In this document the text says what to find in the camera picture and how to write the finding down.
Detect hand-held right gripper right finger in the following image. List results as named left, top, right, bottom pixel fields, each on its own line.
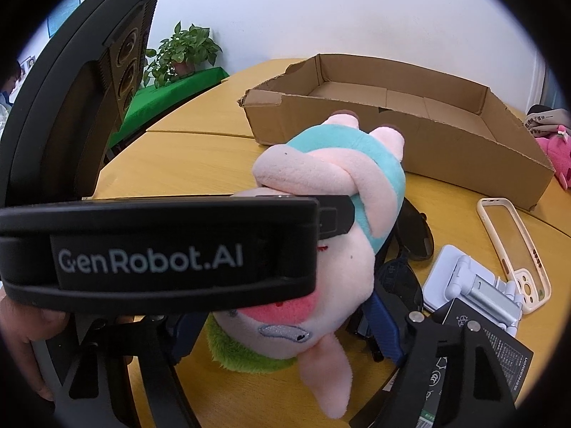
left=350, top=294, right=518, bottom=428

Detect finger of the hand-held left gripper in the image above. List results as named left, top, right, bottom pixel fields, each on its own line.
left=314, top=194, right=358, bottom=240

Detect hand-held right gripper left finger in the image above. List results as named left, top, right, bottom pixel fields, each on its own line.
left=54, top=314, right=203, bottom=428

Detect pink plush pig toy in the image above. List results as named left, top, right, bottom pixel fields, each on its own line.
left=213, top=113, right=408, bottom=420

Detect white folding phone stand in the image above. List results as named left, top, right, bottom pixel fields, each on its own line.
left=421, top=244, right=522, bottom=337

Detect black sunglasses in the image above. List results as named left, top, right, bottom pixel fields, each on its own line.
left=345, top=196, right=435, bottom=362

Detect brown cardboard box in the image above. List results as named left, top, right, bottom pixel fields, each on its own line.
left=237, top=53, right=555, bottom=212

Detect black product box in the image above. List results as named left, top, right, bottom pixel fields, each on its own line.
left=381, top=296, right=535, bottom=428

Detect person's left hand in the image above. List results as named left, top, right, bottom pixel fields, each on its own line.
left=0, top=296, right=70, bottom=402

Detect green fuzzy plush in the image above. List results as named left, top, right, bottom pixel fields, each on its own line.
left=209, top=314, right=295, bottom=373

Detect beige clear phone case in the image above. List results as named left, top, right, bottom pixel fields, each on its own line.
left=477, top=197, right=551, bottom=314

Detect table with green cloth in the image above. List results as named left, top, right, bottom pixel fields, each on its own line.
left=109, top=67, right=230, bottom=148

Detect large potted green plant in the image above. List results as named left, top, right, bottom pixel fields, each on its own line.
left=143, top=21, right=223, bottom=87

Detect printed dark cloth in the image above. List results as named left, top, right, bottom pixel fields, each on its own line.
left=523, top=105, right=571, bottom=139

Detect blue framed wall poster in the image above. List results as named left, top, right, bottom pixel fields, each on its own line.
left=46, top=0, right=77, bottom=37

